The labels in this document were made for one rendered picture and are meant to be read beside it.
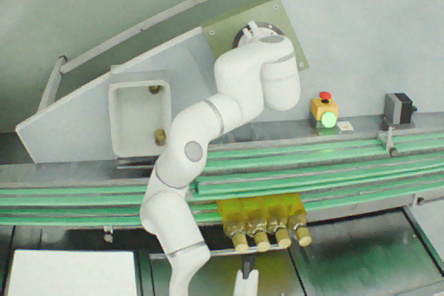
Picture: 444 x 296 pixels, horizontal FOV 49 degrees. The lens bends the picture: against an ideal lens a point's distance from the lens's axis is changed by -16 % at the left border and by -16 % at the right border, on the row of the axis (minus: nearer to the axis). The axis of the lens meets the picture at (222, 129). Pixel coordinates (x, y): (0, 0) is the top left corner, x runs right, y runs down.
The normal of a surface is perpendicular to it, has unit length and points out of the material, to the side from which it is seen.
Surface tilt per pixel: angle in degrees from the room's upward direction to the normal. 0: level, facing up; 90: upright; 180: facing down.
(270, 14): 3
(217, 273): 90
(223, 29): 3
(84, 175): 90
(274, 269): 90
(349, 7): 0
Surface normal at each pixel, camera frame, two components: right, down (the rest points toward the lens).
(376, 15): 0.15, 0.44
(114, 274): 0.00, -0.90
